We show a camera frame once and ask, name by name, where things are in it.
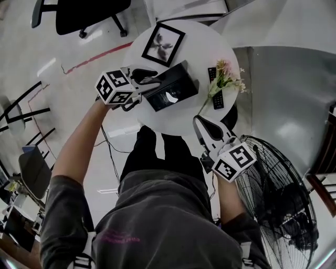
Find dark grey chair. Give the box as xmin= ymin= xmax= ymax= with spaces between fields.
xmin=18 ymin=151 xmax=53 ymax=200

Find person's left forearm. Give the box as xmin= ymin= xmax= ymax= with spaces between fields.
xmin=51 ymin=99 xmax=112 ymax=182

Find pink artificial flower bunch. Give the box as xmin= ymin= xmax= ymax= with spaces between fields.
xmin=196 ymin=59 xmax=249 ymax=116

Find black picture frame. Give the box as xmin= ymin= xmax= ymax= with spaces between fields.
xmin=141 ymin=22 xmax=186 ymax=68

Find black desk telephone base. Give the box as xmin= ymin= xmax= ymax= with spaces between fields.
xmin=145 ymin=70 xmax=200 ymax=113

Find person's right forearm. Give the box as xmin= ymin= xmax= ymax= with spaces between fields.
xmin=214 ymin=175 xmax=249 ymax=224

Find black remote control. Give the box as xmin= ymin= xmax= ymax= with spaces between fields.
xmin=207 ymin=67 xmax=225 ymax=110

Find person's black trousers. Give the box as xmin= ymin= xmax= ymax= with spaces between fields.
xmin=119 ymin=125 xmax=208 ymax=184

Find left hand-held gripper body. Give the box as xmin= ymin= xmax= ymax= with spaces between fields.
xmin=94 ymin=67 xmax=144 ymax=111

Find person's grey shirt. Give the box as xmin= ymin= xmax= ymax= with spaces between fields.
xmin=39 ymin=169 xmax=274 ymax=269

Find large black floor fan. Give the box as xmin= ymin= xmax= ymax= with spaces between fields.
xmin=230 ymin=133 xmax=320 ymax=269

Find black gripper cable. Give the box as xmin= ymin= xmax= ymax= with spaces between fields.
xmin=101 ymin=126 xmax=132 ymax=182
xmin=209 ymin=173 xmax=217 ymax=198

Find white harness strap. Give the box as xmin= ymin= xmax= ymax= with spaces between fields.
xmin=240 ymin=241 xmax=254 ymax=266
xmin=73 ymin=231 xmax=96 ymax=269

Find white desk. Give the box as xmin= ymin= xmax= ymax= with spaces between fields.
xmin=154 ymin=0 xmax=237 ymax=23

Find round white side table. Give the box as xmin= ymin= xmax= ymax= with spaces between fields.
xmin=122 ymin=19 xmax=240 ymax=137

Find light grey chair black legs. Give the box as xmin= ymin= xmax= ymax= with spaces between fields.
xmin=0 ymin=80 xmax=56 ymax=135

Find black office chair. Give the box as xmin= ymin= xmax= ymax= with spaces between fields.
xmin=31 ymin=0 xmax=132 ymax=39

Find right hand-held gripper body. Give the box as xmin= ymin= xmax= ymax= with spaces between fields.
xmin=199 ymin=135 xmax=257 ymax=183

